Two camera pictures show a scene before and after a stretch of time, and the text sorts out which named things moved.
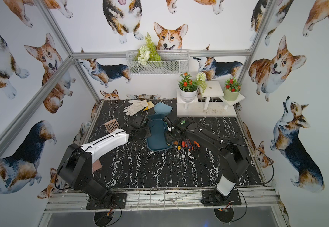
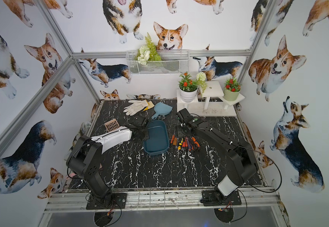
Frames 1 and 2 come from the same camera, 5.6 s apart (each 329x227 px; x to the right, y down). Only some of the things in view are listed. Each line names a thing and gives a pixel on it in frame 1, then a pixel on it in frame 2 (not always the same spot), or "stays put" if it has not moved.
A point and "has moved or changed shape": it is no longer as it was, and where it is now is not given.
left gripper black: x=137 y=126 stays put
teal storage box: x=158 y=141 has moved or changed shape
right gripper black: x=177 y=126 to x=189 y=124
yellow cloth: x=150 y=105 stays put
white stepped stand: x=210 y=103 stays put
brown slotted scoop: x=111 y=125 stays put
